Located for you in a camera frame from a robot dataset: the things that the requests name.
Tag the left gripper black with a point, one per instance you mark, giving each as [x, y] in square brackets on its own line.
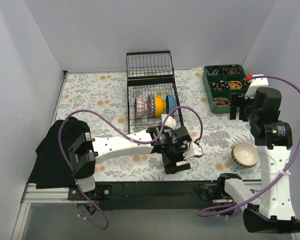
[174, 160]

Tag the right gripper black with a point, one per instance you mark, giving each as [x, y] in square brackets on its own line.
[242, 110]

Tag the plain white bowl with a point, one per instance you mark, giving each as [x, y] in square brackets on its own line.
[168, 121]

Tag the yellow bowl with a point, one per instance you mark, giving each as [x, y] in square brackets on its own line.
[159, 106]

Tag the blue ceramic bowl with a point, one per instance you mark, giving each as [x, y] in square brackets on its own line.
[171, 104]

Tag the red patterned bowl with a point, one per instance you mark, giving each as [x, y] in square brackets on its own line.
[151, 106]

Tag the blue patterned bowl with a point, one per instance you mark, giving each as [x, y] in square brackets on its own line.
[140, 108]

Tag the black wire dish rack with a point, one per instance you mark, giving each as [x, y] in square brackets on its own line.
[151, 90]

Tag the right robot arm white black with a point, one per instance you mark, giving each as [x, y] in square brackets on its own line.
[270, 210]

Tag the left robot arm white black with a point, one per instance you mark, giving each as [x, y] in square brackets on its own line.
[87, 151]

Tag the yellow bands in tray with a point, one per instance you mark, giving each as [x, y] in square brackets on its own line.
[235, 85]

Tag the green compartment organizer tray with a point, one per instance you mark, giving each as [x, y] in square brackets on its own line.
[215, 80]

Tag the black front base bar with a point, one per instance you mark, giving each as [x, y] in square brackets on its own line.
[155, 195]

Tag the white bowl patterned rim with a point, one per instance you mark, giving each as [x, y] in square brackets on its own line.
[245, 155]

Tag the black cloth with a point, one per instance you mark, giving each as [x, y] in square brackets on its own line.
[50, 169]

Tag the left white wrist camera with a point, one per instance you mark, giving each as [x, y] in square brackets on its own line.
[194, 150]

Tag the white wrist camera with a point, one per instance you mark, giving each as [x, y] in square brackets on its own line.
[255, 81]
[194, 150]

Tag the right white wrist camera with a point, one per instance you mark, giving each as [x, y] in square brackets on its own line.
[255, 81]

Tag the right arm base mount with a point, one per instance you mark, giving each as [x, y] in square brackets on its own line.
[216, 190]

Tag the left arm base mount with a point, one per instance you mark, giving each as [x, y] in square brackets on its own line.
[95, 197]

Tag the aluminium frame rail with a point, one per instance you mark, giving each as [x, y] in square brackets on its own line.
[33, 195]

